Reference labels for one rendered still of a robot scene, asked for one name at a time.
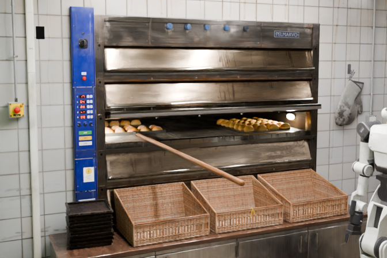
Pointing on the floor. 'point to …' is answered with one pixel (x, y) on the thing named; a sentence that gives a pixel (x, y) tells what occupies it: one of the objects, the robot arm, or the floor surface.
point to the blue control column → (80, 18)
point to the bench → (235, 243)
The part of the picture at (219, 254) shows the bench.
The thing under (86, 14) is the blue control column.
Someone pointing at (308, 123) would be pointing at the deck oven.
